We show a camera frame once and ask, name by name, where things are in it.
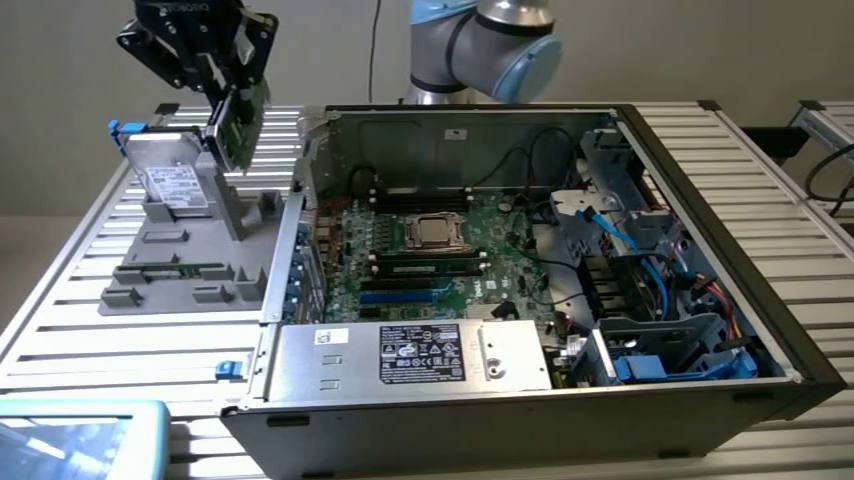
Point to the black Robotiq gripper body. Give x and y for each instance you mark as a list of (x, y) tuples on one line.
[(183, 22)]

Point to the CPU socket with CPU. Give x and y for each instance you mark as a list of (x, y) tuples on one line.
[(434, 232)]

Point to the blue plastic drive bracket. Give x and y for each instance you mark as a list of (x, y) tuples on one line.
[(644, 370)]

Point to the aluminium profile frame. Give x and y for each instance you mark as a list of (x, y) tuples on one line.
[(824, 125)]

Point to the blue case latch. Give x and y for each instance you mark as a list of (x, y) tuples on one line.
[(227, 370)]

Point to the silver hard disk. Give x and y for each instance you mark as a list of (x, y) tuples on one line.
[(173, 175)]

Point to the green graphics card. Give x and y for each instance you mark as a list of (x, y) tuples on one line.
[(238, 132)]

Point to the black open PC case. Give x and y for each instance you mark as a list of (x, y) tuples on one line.
[(468, 430)]

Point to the black installed RAM stick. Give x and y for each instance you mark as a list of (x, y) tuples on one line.
[(428, 269)]

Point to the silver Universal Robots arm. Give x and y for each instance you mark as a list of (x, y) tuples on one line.
[(461, 45)]

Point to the grey metal disk bay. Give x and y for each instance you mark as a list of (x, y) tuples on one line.
[(617, 175)]

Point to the blue disk carrier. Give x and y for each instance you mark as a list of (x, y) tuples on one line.
[(125, 134)]

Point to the green motherboard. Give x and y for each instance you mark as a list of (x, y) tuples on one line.
[(488, 260)]

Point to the silver power supply unit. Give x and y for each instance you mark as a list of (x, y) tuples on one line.
[(408, 360)]

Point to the black expansion slot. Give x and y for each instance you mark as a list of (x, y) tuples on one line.
[(401, 285)]

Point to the grey parts rack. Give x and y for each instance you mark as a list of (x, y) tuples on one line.
[(187, 250)]

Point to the green RAM stick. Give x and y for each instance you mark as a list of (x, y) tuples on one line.
[(163, 271)]

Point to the blue expansion slot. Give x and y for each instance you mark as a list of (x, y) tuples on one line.
[(401, 298)]

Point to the light blue plastic bin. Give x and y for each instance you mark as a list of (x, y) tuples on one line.
[(81, 440)]

